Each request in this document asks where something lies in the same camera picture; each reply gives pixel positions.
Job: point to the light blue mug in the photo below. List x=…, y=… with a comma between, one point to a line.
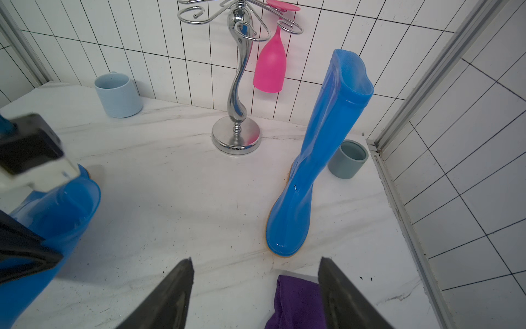
x=118, y=95

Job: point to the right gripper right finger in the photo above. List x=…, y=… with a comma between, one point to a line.
x=343, y=304

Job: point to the grey-teal cup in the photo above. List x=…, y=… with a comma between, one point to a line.
x=348, y=159

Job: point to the purple cloth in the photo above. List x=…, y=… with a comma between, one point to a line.
x=297, y=304

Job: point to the blue rubber boot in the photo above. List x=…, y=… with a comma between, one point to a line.
x=60, y=216
x=345, y=93

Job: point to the chrome glass holder stand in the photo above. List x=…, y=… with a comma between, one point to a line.
x=237, y=134

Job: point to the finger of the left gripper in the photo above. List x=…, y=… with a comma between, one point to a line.
x=22, y=251

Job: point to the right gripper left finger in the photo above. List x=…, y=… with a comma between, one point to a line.
x=167, y=305

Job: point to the pink wine glass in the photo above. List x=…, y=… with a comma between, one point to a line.
x=271, y=65

